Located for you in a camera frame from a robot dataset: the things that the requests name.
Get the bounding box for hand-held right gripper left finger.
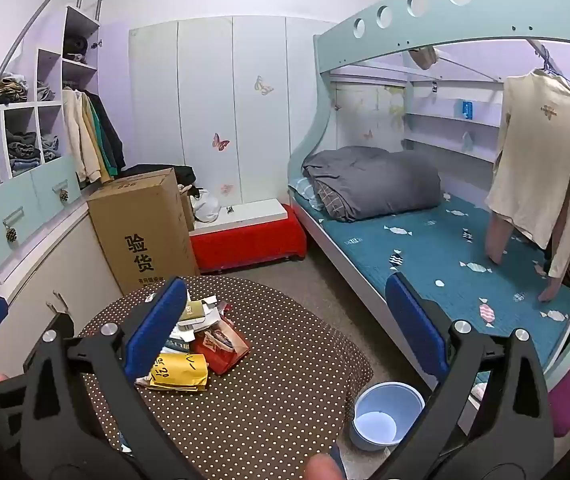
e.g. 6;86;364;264
21;276;206;480

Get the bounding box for dark folded clothes stack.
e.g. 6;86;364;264
6;131;42;171

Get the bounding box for white wall shelf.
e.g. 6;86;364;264
404;77;504;162

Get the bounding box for white plastic bag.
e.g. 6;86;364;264
191;189;222;224

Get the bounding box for red packet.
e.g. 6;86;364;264
192;327;252;376

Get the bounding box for large cardboard box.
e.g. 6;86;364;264
86;167;200;296

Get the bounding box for teal bunk bed frame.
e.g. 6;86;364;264
287;0;570;376

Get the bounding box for beige cap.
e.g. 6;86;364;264
407;46;440;70

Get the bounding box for blue printed mattress sheet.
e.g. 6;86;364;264
295;192;570;346

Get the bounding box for tan and white box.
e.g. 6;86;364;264
177;296;220;326

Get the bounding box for metal clothes rail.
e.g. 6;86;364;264
525;37;570;107

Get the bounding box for grey duvet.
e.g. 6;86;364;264
302;146;442;223

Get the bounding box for green hanging garment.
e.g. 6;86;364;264
92;97;120;177

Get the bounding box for white wardrobe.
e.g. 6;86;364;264
129;15;336;206

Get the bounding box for dark green box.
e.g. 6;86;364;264
165;337;196;356

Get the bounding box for mustard hanging garment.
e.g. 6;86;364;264
87;95;114;183

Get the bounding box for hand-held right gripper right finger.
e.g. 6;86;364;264
385;272;556;480

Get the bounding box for white board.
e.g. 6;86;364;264
188;198;290;235

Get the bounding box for red covered bench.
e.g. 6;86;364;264
190;203;308;273

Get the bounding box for black clothing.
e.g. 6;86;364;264
162;164;198;188

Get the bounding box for blue striped pillow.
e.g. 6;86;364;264
289;177;326;211

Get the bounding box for cream hanging shirt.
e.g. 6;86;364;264
484;69;570;303

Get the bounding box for olive clothes pile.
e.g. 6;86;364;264
0;75;30;128

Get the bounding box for black folded clothes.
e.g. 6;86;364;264
63;36;88;64

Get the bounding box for blue plastic bucket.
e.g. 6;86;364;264
349;382;426;452

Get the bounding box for black hanging jacket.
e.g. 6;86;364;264
85;90;126;171

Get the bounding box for cream hanging jacket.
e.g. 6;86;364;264
62;87;102;184

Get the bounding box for person's right hand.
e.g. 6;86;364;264
304;452;346;480

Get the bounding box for white curved cabinet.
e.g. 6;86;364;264
0;200;126;363

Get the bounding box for yellow envelope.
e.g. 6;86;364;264
135;351;210;392

